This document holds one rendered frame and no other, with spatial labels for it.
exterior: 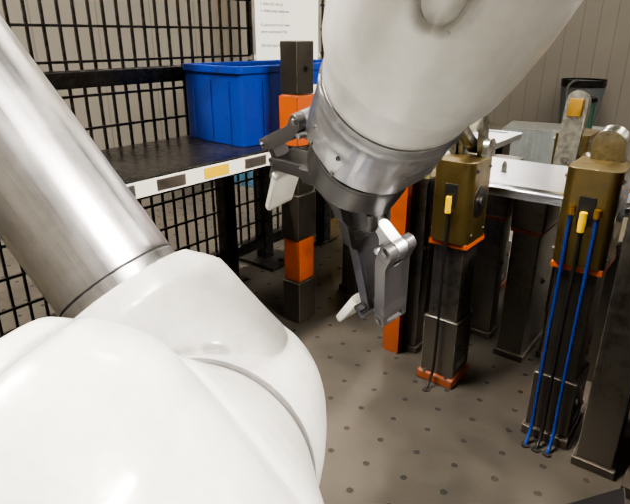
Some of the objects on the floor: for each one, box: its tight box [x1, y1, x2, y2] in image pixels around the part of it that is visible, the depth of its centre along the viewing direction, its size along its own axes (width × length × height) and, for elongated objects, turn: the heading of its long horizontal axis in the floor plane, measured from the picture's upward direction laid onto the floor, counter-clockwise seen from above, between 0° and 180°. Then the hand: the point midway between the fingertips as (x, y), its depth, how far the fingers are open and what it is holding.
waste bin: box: [558, 78, 608, 126], centre depth 715 cm, size 54×56×69 cm
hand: (315, 252), depth 55 cm, fingers open, 13 cm apart
